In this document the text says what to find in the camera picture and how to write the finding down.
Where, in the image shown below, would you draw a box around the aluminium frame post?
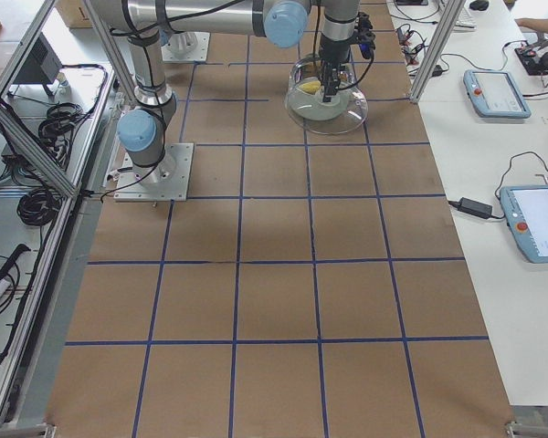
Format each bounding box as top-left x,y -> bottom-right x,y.
409,0 -> 465,104

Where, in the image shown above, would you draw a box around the person hand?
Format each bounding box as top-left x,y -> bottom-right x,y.
515,17 -> 548,33

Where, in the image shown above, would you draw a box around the black power adapter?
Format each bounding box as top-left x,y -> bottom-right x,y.
457,197 -> 492,219

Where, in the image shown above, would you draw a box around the near blue teach pendant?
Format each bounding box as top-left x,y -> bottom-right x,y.
500,184 -> 548,264

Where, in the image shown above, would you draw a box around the far blue teach pendant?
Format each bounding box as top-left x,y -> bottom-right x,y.
463,70 -> 531,120

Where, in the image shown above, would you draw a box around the coiled black cables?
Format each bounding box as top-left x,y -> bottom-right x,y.
37,102 -> 92,151

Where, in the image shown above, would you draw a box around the blue teach pendant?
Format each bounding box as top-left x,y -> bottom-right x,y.
463,70 -> 531,120
500,184 -> 548,264

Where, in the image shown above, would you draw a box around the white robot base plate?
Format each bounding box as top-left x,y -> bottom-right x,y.
112,143 -> 195,202

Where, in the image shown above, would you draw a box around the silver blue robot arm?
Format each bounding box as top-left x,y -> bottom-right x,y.
92,1 -> 369,135

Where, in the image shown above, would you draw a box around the yellow corn cob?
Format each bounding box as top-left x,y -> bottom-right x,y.
298,80 -> 321,95

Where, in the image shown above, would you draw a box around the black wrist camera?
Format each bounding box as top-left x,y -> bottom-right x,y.
355,12 -> 376,60

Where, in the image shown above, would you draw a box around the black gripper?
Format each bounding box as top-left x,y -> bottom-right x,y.
317,36 -> 351,102

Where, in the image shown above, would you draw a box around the white cooking pot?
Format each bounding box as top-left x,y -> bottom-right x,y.
285,53 -> 352,121

